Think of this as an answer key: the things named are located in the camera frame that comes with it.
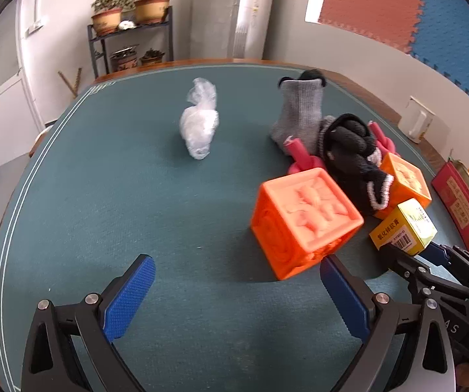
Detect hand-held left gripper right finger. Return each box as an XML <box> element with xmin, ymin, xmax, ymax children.
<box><xmin>319</xmin><ymin>254</ymin><xmax>458</xmax><ymax>392</ymax></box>

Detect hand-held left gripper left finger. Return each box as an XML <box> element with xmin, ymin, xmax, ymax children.
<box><xmin>21</xmin><ymin>254</ymin><xmax>157</xmax><ymax>392</ymax></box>

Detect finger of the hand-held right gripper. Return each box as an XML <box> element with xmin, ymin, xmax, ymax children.
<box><xmin>379</xmin><ymin>244</ymin><xmax>469</xmax><ymax>303</ymax></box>
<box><xmin>428</xmin><ymin>243</ymin><xmax>469</xmax><ymax>279</ymax></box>

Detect small yellow cardboard box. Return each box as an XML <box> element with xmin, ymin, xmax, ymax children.
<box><xmin>369</xmin><ymin>198</ymin><xmax>438</xmax><ymax>256</ymax></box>

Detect red tin container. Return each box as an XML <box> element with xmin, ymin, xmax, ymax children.
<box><xmin>431</xmin><ymin>159</ymin><xmax>469</xmax><ymax>264</ymax></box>

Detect light orange embossed cube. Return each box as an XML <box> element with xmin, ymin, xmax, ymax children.
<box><xmin>371</xmin><ymin>153</ymin><xmax>432</xmax><ymax>220</ymax></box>

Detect dark orange embossed cube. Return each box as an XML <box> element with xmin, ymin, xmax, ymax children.
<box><xmin>251</xmin><ymin>168</ymin><xmax>364</xmax><ymax>280</ymax></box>

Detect black sock with striped cuff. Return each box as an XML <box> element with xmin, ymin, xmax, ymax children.
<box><xmin>320</xmin><ymin>113</ymin><xmax>394</xmax><ymax>215</ymax></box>

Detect pink toy dumbbell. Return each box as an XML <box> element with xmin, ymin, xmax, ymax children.
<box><xmin>368</xmin><ymin>122</ymin><xmax>400</xmax><ymax>158</ymax></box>
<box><xmin>284</xmin><ymin>135</ymin><xmax>326</xmax><ymax>174</ymax></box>

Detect clear plastic bag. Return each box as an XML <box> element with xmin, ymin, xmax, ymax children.
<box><xmin>179</xmin><ymin>77</ymin><xmax>221</xmax><ymax>161</ymax></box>

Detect green table mat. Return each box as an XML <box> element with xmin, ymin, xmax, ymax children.
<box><xmin>0</xmin><ymin>63</ymin><xmax>469</xmax><ymax>392</ymax></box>

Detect white printed mug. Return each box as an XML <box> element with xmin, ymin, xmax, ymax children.
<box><xmin>398</xmin><ymin>96</ymin><xmax>436</xmax><ymax>143</ymax></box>

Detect blue foam mat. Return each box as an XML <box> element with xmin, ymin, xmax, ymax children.
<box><xmin>411</xmin><ymin>0</ymin><xmax>469</xmax><ymax>122</ymax></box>

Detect crossed wooden sticks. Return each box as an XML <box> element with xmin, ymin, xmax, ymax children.
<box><xmin>57</xmin><ymin>67</ymin><xmax>83</xmax><ymax>99</ymax></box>

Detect dark patterned plant pot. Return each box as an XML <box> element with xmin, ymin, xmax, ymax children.
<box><xmin>110</xmin><ymin>46</ymin><xmax>139</xmax><ymax>73</ymax></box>

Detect small brown plant pot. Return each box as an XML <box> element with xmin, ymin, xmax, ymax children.
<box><xmin>140</xmin><ymin>49</ymin><xmax>165</xmax><ymax>67</ymax></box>

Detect black metal plant rack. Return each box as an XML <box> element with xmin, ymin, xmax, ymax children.
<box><xmin>87</xmin><ymin>6</ymin><xmax>175</xmax><ymax>79</ymax></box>

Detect red foam mat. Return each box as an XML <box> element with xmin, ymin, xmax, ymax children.
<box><xmin>318</xmin><ymin>0</ymin><xmax>430</xmax><ymax>55</ymax></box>

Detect potted plant in clay pot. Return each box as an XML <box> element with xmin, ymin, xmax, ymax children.
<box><xmin>134</xmin><ymin>0</ymin><xmax>172</xmax><ymax>24</ymax></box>
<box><xmin>91</xmin><ymin>0</ymin><xmax>123</xmax><ymax>36</ymax></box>

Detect grey standing air conditioner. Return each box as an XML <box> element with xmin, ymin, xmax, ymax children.
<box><xmin>232</xmin><ymin>0</ymin><xmax>278</xmax><ymax>60</ymax></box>

